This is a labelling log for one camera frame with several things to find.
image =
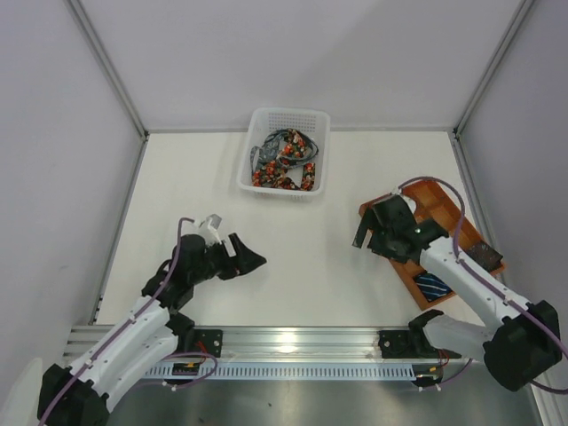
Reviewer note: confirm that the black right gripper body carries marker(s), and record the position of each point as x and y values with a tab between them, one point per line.
377	229

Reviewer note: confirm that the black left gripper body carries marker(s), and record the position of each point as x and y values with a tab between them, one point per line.
229	260

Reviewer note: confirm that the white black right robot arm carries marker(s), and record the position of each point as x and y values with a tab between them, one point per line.
516	339

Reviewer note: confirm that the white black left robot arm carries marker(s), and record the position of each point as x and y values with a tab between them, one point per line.
154	329

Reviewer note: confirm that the orange compartment tray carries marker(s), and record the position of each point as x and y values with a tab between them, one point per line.
446	257

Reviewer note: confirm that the blue striped rolled tie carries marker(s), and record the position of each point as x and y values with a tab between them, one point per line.
431	286

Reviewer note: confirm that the floral patterned necktie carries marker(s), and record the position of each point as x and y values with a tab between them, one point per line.
294	168

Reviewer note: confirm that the dark dotted rolled tie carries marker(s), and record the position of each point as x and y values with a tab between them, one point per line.
486	256

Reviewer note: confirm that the grey patterned necktie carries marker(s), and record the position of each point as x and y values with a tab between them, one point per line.
267	152

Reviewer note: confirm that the white plastic perforated basket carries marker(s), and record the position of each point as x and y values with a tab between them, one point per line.
265	120

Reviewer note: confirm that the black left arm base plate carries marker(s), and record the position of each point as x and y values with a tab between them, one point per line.
206	340

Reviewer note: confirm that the aluminium front rail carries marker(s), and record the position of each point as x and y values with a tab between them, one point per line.
307	344

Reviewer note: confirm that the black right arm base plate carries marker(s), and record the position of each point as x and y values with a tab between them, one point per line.
400	343

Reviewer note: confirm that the white slotted cable duct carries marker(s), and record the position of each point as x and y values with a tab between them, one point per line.
281	371

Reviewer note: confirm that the aluminium right frame post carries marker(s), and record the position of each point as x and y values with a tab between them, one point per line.
509	36

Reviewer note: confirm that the aluminium frame post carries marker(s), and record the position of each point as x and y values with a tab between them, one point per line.
509	36
100	54

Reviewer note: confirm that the aluminium left frame post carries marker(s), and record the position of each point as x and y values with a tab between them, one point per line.
100	54

